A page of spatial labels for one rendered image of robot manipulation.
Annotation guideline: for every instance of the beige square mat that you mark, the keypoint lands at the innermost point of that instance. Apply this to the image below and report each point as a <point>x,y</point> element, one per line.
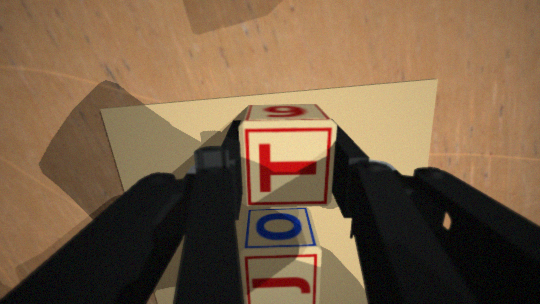
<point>390,122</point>

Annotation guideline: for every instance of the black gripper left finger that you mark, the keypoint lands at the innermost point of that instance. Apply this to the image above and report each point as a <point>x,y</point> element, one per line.
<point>115,260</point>

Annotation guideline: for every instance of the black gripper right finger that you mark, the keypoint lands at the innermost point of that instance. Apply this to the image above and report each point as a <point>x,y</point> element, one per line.
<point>489,255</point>

